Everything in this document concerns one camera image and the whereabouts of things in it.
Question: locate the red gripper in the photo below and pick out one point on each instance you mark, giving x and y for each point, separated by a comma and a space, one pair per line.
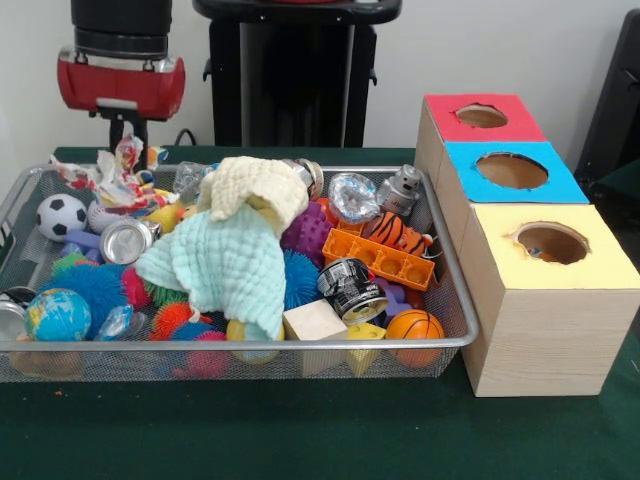
120, 85

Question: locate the colourful dotted cloth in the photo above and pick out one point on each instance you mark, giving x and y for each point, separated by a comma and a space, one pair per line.
537, 253
120, 180

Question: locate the cream muslin cloth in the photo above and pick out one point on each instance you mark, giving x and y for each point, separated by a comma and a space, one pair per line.
250, 185

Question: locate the mint green muslin cloth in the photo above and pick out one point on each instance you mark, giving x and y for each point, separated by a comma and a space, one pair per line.
230, 265

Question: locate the wooden box with three holes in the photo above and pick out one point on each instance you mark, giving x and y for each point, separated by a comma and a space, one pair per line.
550, 340

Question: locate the black and white soccer ball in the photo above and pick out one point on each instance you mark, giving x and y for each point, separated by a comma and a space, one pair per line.
61, 217

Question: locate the blue spiky rubber ball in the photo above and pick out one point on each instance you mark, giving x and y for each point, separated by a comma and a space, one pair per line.
100, 290

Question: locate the globe print ball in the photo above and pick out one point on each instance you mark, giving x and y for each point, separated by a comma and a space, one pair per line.
57, 315

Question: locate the crushed black drink can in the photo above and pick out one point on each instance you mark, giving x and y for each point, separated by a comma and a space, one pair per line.
350, 287

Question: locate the silver toy robot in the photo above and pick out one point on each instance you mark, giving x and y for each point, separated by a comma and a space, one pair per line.
400, 190

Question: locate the orange toy building block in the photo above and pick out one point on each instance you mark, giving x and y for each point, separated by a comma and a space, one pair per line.
375, 260

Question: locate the tiger plush toy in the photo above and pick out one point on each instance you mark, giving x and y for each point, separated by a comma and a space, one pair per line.
395, 230

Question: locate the dark green tablecloth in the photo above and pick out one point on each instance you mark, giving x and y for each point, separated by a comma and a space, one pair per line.
300, 430

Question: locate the orange toy basketball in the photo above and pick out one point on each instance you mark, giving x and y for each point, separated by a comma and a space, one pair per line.
415, 327

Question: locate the black chair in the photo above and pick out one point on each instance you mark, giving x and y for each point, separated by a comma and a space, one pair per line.
620, 100

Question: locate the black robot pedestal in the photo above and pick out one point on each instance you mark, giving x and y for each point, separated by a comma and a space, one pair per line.
280, 75

